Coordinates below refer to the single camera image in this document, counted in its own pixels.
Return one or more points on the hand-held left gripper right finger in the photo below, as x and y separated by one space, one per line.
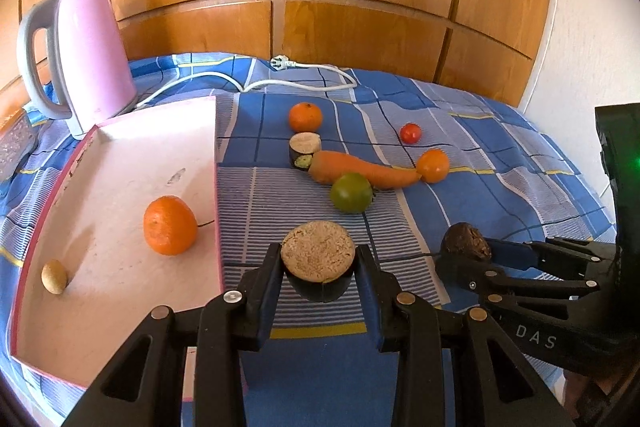
369 292

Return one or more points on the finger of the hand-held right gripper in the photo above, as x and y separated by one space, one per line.
515 253
470 279

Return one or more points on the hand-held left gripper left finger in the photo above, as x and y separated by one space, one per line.
270 292

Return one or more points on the dark avocado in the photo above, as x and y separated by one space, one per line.
465 241

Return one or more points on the round cut eggplant piece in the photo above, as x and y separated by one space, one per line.
318 252

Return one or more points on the green tomato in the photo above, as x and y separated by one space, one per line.
351 193

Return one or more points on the small orange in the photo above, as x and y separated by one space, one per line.
305 117
433 165

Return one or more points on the orange carrot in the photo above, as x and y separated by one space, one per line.
360 170

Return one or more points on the eggplant piece with green stem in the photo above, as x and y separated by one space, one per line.
304 143

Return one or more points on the pink-edged white box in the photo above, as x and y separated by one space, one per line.
125 167

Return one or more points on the large orange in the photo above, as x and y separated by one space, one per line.
169 226

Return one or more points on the small red tomato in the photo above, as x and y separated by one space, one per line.
411 133

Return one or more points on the small brown potato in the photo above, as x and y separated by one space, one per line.
54 277

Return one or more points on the pink electric kettle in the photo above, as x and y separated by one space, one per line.
92 57

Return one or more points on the silver tissue box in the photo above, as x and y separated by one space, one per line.
15 142

